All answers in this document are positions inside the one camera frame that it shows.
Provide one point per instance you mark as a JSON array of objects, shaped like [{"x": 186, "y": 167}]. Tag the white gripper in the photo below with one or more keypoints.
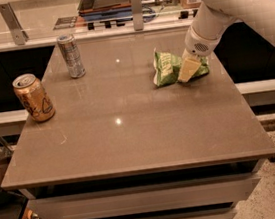
[{"x": 197, "y": 45}]

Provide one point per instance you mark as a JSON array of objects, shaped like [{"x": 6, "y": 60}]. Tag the green jalapeno chip bag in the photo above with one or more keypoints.
[{"x": 167, "y": 67}]

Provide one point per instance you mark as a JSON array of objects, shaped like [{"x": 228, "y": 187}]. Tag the upper grey drawer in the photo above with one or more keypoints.
[{"x": 146, "y": 198}]

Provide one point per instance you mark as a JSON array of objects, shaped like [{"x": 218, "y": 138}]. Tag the middle metal glass bracket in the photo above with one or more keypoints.
[{"x": 136, "y": 7}]

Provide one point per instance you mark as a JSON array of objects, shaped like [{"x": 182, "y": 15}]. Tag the metal glass bracket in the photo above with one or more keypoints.
[
  {"x": 136, "y": 7},
  {"x": 18, "y": 34}
]

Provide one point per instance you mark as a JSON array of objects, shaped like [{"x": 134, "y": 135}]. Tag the left metal glass bracket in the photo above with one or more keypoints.
[{"x": 18, "y": 34}]

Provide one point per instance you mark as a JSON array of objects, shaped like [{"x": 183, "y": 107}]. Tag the orange soda can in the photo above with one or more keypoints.
[{"x": 33, "y": 97}]

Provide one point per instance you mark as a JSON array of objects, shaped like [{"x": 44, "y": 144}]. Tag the silver energy drink can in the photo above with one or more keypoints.
[{"x": 71, "y": 55}]

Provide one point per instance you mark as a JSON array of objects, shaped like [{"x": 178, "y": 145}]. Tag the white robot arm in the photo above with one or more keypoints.
[{"x": 211, "y": 21}]

